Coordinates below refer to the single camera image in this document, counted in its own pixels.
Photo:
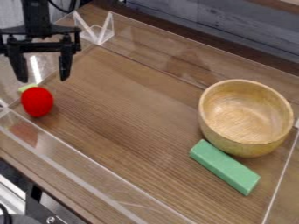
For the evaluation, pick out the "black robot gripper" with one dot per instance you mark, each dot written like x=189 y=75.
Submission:
x=16 y=39

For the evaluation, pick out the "red plush strawberry toy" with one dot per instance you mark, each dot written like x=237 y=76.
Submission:
x=36 y=100

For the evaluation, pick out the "light wooden bowl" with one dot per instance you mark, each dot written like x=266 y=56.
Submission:
x=246 y=118

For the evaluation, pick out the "green rectangular block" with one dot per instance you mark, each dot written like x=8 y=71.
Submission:
x=227 y=168

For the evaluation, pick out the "clear acrylic corner bracket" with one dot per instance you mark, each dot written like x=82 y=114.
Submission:
x=97 y=34

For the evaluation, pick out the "clear acrylic tray wall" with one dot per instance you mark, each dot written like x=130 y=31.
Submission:
x=110 y=151

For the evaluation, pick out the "black metal table bracket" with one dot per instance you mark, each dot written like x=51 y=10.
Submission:
x=36 y=210

